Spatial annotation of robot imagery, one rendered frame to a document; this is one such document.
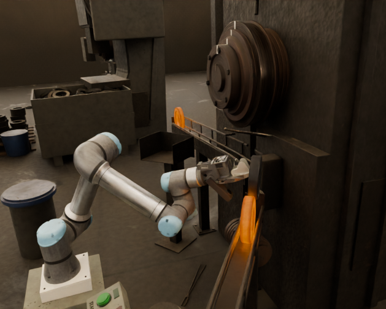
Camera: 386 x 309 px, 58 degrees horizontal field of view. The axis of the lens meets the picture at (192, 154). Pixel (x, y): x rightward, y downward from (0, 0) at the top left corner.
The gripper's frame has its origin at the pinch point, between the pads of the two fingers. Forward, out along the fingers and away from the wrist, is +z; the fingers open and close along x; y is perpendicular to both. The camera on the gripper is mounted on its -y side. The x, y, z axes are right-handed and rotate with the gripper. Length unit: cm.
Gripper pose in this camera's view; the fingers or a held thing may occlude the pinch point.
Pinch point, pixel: (254, 171)
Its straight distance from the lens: 123.6
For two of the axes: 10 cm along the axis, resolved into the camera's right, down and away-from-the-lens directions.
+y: -2.9, -9.2, -2.6
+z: 9.2, -1.9, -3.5
